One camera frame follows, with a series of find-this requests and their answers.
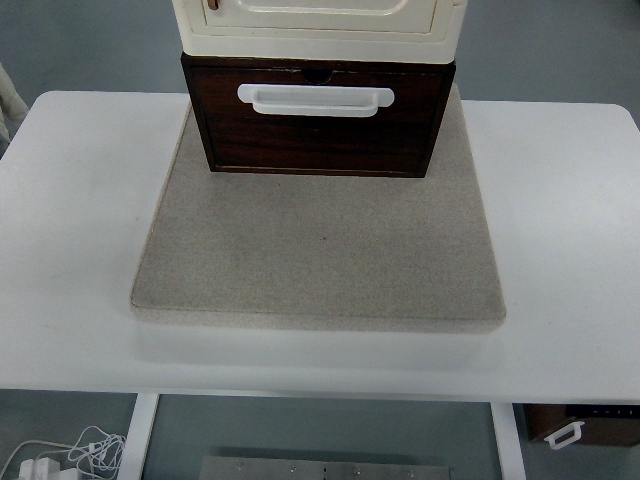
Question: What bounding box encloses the dark wood drawer housing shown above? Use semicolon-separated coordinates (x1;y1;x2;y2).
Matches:
180;51;458;180

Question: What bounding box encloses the cream upper cabinet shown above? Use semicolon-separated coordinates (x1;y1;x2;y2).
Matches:
172;0;469;64

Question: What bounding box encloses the grey felt mat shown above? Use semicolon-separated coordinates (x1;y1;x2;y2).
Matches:
130;82;508;336

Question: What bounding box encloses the white table leg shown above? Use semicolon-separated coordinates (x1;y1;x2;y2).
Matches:
119;393;161;480
490;402;527;480

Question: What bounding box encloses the black control panel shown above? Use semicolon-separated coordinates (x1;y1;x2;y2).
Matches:
564;404;640;419

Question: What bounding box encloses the white power adapter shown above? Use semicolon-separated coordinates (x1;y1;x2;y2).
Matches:
18;455;64;480

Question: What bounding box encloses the white cable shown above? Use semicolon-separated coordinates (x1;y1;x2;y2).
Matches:
0;425;128;480

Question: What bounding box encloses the brown box with white handle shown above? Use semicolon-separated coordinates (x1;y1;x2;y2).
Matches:
521;403;640;451

